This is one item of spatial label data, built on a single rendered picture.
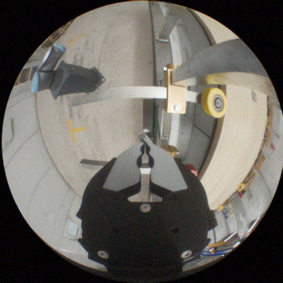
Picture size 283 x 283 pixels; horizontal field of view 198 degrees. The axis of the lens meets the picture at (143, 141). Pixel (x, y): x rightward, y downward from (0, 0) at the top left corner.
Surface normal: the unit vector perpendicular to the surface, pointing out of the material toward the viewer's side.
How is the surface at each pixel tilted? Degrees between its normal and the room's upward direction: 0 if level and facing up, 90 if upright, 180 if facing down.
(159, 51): 0
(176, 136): 0
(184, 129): 0
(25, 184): 90
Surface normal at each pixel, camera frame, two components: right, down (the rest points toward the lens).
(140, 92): -0.01, 0.47
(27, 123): 1.00, -0.07
